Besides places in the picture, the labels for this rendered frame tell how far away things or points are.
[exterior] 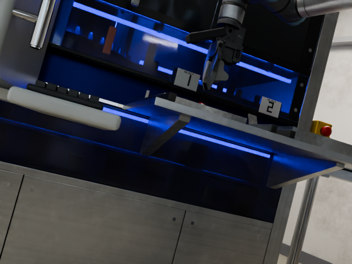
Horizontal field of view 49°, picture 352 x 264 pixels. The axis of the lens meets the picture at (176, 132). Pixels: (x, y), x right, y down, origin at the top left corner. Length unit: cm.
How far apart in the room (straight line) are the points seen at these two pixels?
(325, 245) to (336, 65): 191
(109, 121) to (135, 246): 73
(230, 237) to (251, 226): 9
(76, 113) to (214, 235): 87
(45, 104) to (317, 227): 379
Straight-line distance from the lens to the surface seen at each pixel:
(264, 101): 147
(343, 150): 118
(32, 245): 133
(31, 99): 71
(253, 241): 151
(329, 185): 426
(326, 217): 424
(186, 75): 135
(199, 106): 108
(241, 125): 97
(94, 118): 70
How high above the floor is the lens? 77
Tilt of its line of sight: 3 degrees up
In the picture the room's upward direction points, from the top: 15 degrees clockwise
